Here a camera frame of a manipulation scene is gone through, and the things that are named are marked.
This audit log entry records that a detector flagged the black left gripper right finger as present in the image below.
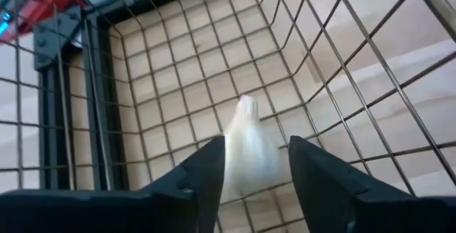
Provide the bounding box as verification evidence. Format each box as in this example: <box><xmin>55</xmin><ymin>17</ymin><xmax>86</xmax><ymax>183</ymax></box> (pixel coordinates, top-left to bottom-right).
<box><xmin>288</xmin><ymin>135</ymin><xmax>456</xmax><ymax>233</ymax></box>

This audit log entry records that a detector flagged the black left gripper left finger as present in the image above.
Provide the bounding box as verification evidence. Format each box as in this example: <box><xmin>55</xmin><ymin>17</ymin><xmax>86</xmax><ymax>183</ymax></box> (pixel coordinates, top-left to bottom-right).
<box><xmin>0</xmin><ymin>135</ymin><xmax>226</xmax><ymax>233</ymax></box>

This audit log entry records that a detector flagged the red black jobsite radio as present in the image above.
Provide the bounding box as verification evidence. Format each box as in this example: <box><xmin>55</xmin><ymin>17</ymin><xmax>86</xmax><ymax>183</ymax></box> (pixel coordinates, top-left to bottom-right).
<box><xmin>0</xmin><ymin>0</ymin><xmax>89</xmax><ymax>46</ymax></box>

